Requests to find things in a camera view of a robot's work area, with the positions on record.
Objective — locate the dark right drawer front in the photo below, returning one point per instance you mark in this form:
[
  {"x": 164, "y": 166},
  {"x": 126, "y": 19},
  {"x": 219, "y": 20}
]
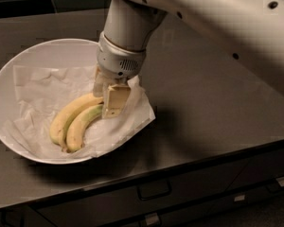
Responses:
[{"x": 262, "y": 178}]

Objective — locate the upper yellow banana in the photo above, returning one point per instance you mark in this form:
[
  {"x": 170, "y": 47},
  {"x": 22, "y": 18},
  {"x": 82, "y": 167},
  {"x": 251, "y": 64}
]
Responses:
[{"x": 61, "y": 122}]

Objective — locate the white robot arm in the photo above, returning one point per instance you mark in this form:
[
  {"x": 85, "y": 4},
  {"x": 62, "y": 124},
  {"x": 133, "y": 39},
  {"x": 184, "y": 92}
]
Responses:
[{"x": 251, "y": 31}]

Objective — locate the white crumpled paper sheet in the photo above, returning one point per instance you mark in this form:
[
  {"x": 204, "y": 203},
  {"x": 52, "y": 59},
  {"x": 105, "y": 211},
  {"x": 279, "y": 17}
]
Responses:
[{"x": 42, "y": 92}]

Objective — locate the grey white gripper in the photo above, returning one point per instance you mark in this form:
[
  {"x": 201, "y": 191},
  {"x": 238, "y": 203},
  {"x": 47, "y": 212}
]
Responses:
[{"x": 116, "y": 61}]

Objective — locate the yellow-green banana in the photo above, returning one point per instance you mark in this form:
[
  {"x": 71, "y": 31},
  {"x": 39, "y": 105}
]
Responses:
[{"x": 76, "y": 131}]

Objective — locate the dark drawer front with handle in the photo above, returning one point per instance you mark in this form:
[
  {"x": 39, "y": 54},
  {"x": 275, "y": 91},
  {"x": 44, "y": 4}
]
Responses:
[{"x": 154, "y": 191}]

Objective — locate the large white bowl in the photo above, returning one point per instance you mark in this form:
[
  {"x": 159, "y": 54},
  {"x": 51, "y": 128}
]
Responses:
[{"x": 64, "y": 53}]

